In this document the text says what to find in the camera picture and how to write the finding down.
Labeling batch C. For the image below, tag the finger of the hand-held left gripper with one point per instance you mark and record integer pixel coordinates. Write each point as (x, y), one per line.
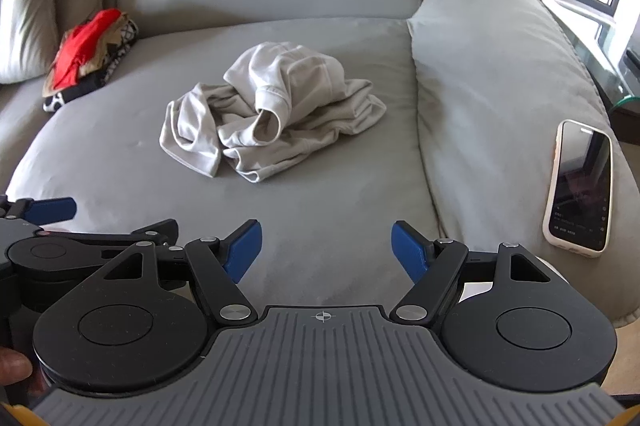
(150, 233)
(52, 209)

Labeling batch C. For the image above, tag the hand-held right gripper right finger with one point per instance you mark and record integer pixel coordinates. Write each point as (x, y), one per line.
(407, 251)

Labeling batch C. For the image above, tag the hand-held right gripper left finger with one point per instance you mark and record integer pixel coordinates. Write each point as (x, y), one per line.
(245, 251)

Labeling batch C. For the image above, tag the white t-shirt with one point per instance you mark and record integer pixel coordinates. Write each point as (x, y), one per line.
(280, 81)

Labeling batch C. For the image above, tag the person's left hand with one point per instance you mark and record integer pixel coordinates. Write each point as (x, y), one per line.
(15, 366)

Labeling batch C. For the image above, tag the grey sofa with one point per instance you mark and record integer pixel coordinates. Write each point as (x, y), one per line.
(310, 206)

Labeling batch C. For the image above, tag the tan garment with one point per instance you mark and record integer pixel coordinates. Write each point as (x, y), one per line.
(102, 51)

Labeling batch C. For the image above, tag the smartphone in cream case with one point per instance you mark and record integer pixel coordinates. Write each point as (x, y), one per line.
(580, 186)

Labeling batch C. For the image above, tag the pale throw pillow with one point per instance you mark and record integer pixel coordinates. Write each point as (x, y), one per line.
(25, 16)

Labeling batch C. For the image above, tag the grey sofa armrest cushion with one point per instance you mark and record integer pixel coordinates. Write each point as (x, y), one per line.
(490, 71)

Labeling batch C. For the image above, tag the glass side table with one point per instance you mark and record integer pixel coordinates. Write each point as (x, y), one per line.
(600, 51)

